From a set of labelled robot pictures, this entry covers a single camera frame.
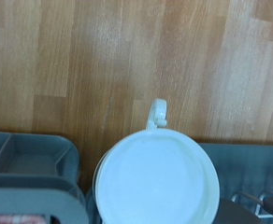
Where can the grey plastic crate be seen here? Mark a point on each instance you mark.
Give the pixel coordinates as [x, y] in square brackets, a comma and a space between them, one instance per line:
[24, 199]

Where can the white mug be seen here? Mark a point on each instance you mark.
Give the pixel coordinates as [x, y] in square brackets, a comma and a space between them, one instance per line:
[155, 180]

